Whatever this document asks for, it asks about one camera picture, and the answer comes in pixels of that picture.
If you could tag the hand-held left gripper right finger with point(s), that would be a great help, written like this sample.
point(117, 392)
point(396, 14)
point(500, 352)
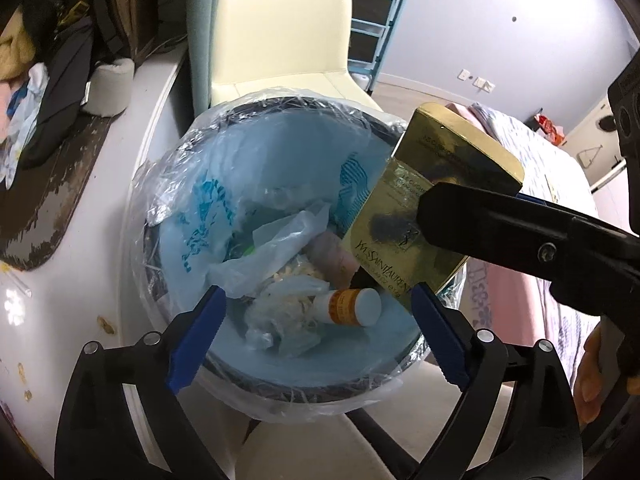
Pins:
point(440, 335)

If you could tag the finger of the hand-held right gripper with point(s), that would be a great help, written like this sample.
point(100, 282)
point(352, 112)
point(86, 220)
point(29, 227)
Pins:
point(500, 225)

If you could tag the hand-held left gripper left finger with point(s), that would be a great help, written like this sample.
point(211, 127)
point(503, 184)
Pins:
point(197, 335)

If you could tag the shiny gold box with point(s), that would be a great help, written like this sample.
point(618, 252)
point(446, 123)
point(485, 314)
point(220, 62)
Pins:
point(450, 160)

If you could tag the clear bag of noodles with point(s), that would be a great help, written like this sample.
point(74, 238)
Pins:
point(285, 320)

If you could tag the white bottle orange label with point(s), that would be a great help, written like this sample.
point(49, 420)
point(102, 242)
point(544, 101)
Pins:
point(350, 306)

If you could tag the clear plastic bag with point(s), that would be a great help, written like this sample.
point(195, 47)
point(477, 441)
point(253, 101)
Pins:
point(280, 240)

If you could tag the trash bin with blue liner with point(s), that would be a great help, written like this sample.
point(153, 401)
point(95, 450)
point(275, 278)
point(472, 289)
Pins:
point(280, 160)

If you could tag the person's right hand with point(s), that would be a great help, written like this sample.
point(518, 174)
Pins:
point(592, 375)

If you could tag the red snack bag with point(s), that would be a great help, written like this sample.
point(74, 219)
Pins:
point(547, 127)

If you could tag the dark scuffed board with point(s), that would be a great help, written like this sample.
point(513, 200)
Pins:
point(45, 200)

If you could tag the blue ladder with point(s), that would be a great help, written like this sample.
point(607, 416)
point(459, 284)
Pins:
point(372, 25)

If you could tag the white round container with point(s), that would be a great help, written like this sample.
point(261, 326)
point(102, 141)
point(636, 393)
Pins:
point(107, 90)

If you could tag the white blue crumpled bag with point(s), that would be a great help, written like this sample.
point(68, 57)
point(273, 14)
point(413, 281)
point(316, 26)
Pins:
point(27, 110)

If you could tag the black bag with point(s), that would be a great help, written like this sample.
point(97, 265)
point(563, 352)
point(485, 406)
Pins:
point(65, 85)

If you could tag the cream chair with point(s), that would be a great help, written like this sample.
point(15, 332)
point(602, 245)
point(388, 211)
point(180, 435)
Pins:
point(280, 20)

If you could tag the brown wooden board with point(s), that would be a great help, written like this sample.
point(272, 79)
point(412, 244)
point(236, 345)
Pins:
point(135, 5)

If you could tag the white wall socket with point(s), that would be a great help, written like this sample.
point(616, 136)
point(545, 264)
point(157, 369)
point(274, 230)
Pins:
point(483, 84)
point(465, 75)

